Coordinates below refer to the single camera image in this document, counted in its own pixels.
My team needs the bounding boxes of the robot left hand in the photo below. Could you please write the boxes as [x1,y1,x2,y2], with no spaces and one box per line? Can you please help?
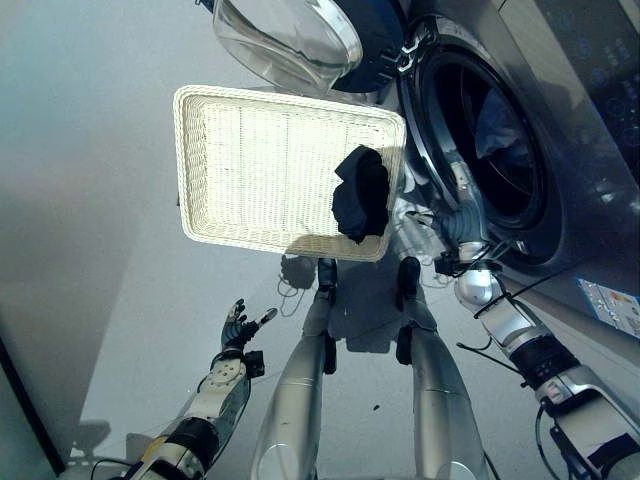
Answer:
[218,298,279,357]

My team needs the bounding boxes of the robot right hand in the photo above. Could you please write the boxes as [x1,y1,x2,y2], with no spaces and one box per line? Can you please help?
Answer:
[433,151,494,250]

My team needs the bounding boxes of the grey front-load washing machine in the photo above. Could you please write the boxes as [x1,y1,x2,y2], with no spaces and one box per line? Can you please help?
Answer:
[393,0,640,354]

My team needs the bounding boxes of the round glass washing machine door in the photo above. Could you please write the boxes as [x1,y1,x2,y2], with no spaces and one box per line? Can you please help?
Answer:
[195,0,417,94]

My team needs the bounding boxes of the robot right dark foot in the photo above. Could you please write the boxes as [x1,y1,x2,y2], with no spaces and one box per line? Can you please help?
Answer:
[396,256,423,311]

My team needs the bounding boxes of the robot dark foot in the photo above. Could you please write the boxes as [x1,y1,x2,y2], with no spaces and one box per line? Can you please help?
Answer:
[396,256,423,311]
[314,257,339,297]

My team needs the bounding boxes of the robot left silver leg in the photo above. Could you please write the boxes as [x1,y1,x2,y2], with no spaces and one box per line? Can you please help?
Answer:
[248,288,337,480]

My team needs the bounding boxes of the robot silver leg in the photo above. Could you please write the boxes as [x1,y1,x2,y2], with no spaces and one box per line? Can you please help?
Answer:
[395,292,489,480]
[248,288,337,480]

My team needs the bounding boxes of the blue garment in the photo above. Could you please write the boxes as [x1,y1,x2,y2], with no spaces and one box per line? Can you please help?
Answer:
[474,88,532,160]

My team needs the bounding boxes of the black garment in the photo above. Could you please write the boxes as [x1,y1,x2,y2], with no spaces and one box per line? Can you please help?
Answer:
[329,144,391,246]

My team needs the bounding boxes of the robot left dark foot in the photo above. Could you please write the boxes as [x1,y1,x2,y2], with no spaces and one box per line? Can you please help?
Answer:
[314,257,339,297]

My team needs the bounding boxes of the white wicker laundry basket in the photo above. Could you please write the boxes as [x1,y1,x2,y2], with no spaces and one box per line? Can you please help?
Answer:
[172,84,408,263]

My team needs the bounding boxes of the robot right silver leg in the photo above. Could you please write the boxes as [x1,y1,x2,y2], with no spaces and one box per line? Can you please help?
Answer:
[395,292,489,480]

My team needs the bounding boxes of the blue white energy label sticker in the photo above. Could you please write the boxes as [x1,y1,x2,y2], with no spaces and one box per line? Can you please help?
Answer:
[576,276,640,340]

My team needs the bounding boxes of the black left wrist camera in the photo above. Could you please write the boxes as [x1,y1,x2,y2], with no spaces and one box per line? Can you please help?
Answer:
[243,350,266,379]

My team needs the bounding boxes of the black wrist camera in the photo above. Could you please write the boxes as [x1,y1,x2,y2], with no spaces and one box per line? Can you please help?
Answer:
[243,350,266,379]
[433,253,464,277]

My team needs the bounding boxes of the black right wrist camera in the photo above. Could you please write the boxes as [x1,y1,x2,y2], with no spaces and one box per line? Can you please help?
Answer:
[433,253,464,277]

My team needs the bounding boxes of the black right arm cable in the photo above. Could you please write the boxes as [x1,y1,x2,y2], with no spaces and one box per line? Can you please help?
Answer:
[455,340,524,375]

